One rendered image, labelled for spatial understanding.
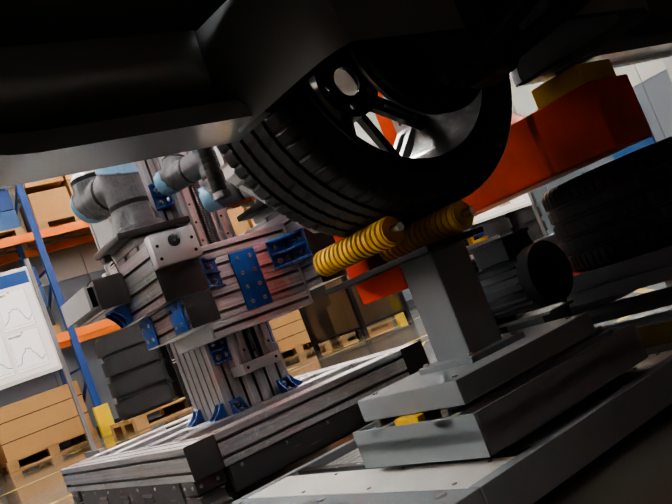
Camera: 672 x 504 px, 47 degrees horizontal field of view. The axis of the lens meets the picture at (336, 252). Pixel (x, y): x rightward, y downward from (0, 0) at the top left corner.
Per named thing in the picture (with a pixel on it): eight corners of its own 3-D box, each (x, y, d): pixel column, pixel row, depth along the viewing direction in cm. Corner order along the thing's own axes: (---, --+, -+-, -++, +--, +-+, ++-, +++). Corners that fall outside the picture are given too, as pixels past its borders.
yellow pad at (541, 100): (584, 84, 175) (575, 63, 175) (537, 110, 186) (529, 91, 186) (618, 77, 183) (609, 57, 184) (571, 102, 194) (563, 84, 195)
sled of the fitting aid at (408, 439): (493, 463, 128) (470, 407, 128) (367, 473, 156) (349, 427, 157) (650, 361, 158) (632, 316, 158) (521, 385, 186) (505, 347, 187)
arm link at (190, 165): (173, 150, 208) (187, 188, 207) (203, 132, 203) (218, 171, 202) (192, 150, 215) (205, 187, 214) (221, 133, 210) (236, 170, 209)
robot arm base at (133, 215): (108, 248, 227) (96, 217, 228) (155, 236, 236) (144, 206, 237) (124, 233, 215) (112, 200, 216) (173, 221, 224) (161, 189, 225)
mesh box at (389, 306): (364, 336, 988) (336, 265, 995) (313, 353, 1090) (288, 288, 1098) (413, 315, 1039) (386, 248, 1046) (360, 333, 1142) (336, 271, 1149)
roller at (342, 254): (395, 244, 143) (383, 214, 143) (312, 282, 166) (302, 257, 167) (417, 236, 146) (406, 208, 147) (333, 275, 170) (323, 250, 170)
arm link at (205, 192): (192, 183, 204) (204, 213, 204) (230, 167, 203) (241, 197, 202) (202, 186, 212) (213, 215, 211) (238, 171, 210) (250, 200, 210)
